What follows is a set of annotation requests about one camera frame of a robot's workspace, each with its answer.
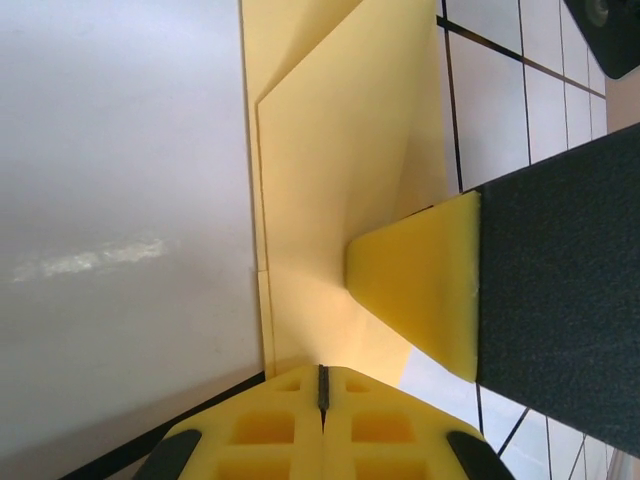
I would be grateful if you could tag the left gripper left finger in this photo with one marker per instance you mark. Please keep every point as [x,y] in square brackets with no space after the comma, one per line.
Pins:
[265,430]

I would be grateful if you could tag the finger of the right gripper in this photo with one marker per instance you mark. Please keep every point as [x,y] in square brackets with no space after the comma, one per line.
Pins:
[550,280]

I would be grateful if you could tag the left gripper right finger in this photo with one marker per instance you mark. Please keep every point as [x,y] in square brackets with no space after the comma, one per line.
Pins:
[380,430]

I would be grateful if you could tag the yellow square paper sheet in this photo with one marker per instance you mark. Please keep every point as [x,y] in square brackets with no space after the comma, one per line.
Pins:
[325,175]

